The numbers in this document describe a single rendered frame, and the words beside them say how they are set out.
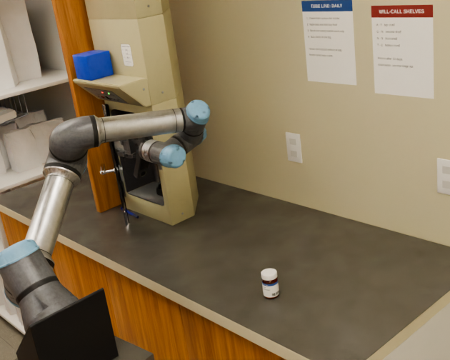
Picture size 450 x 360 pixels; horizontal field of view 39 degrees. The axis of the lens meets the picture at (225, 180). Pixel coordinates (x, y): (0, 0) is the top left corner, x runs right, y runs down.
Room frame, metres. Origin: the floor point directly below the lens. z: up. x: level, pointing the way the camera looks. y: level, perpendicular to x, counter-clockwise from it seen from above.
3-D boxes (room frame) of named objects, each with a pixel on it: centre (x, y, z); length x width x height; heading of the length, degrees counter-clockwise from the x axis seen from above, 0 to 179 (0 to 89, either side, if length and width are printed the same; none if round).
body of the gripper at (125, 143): (2.08, 0.28, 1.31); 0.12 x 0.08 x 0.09; 40
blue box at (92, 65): (2.36, 0.42, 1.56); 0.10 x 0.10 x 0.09; 40
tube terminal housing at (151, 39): (2.41, 0.23, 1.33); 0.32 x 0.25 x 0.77; 40
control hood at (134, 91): (2.30, 0.37, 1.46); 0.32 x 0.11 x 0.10; 40
